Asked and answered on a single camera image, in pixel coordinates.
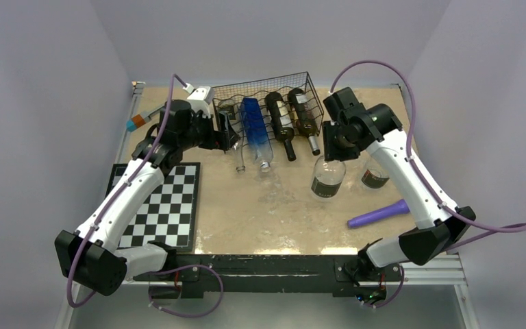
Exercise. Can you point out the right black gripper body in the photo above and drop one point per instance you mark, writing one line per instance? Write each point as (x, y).
(337, 144)

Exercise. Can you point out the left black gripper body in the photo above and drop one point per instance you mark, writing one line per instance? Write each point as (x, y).
(201, 131)

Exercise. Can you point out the clear glass bottle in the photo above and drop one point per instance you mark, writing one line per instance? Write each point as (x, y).
(229, 106)

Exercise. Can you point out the olive wine bottle brown label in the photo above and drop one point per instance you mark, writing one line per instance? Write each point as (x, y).
(305, 122)

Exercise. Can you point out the dark wine bottle Negroamaro label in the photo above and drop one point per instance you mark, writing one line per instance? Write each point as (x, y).
(281, 122)

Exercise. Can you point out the clear bottle silver cap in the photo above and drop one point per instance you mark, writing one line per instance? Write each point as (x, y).
(327, 178)
(374, 176)

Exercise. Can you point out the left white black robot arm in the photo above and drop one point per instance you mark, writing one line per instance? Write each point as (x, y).
(90, 255)

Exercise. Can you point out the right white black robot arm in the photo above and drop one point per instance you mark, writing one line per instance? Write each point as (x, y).
(436, 224)

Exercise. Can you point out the black white chessboard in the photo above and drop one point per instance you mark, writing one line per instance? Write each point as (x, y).
(169, 214)

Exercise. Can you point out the purple plastic microphone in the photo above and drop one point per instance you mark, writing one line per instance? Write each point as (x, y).
(398, 208)

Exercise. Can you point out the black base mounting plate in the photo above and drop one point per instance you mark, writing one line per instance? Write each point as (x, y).
(337, 275)

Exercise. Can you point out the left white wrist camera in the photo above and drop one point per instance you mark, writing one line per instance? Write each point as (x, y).
(200, 99)

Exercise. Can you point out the orange blue handled tool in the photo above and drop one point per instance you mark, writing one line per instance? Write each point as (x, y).
(141, 119)

